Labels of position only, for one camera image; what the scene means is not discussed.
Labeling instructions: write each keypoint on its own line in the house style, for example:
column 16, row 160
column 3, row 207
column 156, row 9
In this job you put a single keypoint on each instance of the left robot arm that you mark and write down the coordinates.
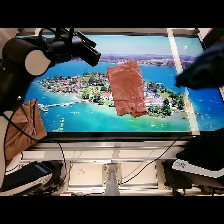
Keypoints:
column 20, row 56

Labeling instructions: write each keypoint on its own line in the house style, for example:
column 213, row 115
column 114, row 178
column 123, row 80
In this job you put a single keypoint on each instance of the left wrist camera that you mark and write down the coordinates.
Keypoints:
column 85, row 39

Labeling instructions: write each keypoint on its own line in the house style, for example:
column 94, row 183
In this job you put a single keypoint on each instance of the pink garment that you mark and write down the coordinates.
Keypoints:
column 126, row 88

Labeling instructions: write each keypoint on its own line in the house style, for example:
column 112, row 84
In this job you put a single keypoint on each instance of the blue jeans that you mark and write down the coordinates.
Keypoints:
column 203, row 70

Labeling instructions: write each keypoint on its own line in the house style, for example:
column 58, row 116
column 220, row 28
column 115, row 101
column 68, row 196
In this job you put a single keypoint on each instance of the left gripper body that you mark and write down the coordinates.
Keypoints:
column 87, row 55

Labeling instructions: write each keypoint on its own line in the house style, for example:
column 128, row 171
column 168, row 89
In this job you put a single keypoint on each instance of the brown garment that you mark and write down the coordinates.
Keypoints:
column 23, row 131

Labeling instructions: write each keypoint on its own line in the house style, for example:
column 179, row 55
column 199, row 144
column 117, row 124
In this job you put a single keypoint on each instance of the silver frame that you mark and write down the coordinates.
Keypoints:
column 111, row 186

